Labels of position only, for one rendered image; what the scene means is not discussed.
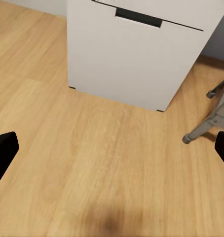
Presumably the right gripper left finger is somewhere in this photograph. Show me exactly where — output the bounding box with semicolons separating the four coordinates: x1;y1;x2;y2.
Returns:
0;131;19;179

